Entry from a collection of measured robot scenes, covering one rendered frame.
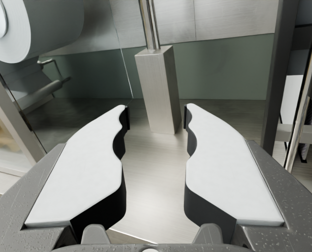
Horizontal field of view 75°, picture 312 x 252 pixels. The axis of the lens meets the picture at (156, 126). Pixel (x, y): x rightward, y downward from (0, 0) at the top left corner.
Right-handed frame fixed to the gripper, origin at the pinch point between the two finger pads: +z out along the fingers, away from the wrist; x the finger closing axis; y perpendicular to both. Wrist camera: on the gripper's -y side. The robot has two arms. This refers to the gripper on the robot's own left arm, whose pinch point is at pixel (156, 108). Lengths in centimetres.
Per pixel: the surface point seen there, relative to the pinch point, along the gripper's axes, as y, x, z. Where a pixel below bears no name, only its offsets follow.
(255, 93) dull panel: 26, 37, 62
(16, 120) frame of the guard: 17.6, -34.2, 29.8
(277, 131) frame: 14.9, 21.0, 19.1
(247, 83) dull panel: 22, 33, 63
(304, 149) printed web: 26, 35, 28
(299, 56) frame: 2.1, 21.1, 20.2
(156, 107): 24, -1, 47
